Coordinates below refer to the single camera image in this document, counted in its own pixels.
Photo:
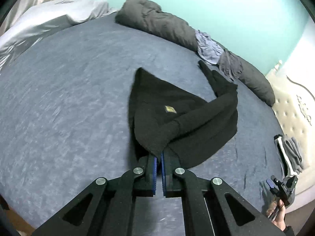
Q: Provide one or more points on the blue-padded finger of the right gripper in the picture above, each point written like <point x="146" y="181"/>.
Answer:
<point x="270" y="183"/>

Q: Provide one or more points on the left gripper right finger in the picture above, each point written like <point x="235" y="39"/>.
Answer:
<point x="211" y="207"/>

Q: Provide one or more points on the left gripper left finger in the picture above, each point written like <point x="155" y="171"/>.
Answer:
<point x="105" y="207"/>

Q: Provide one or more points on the black fleece garment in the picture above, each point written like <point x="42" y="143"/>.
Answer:
<point x="164" y="117"/>

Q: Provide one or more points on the person's right hand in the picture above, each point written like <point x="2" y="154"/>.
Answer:
<point x="279" y="219"/>

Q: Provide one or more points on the folded white garment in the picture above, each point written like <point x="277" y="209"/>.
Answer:
<point x="290" y="172"/>

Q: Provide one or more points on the folded grey sweater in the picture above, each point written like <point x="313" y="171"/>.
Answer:
<point x="295" y="154"/>

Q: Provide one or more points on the cream tufted headboard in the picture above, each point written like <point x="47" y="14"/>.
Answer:
<point x="294" y="110"/>

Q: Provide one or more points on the blue heathered bed sheet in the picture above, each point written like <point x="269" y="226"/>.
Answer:
<point x="64" y="123"/>

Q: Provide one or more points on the lavender crumpled cloth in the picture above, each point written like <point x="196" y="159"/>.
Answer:
<point x="207" y="48"/>

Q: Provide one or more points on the rolled dark grey duvet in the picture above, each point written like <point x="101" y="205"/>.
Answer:
<point x="147" y="16"/>

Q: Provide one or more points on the light grey silky blanket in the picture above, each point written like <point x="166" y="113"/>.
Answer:
<point x="43" y="20"/>

